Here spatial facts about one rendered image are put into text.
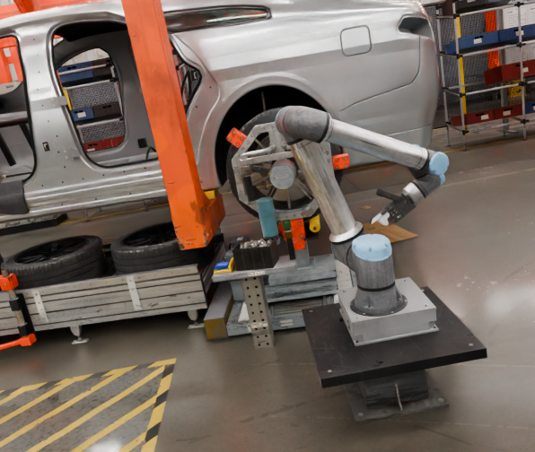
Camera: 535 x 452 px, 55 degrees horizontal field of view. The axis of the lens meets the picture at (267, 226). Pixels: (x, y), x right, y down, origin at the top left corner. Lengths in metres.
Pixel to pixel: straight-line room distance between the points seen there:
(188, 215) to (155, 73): 0.76
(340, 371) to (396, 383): 0.33
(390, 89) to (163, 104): 1.34
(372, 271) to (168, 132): 1.36
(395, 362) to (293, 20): 2.08
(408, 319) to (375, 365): 0.25
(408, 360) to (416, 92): 1.81
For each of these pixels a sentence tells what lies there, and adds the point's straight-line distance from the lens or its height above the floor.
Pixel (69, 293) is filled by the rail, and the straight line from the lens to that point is 3.37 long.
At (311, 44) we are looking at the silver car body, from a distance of 3.24.
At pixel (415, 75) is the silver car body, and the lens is 3.30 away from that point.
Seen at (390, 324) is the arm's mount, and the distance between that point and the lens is 2.08.
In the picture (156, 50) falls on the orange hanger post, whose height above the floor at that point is 1.58.
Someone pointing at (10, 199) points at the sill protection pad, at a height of 0.89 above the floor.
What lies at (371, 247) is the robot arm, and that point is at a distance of 2.01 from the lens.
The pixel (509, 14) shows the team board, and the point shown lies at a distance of 8.55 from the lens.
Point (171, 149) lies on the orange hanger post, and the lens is 2.83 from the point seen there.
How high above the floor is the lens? 1.33
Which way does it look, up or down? 15 degrees down
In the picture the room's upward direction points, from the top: 11 degrees counter-clockwise
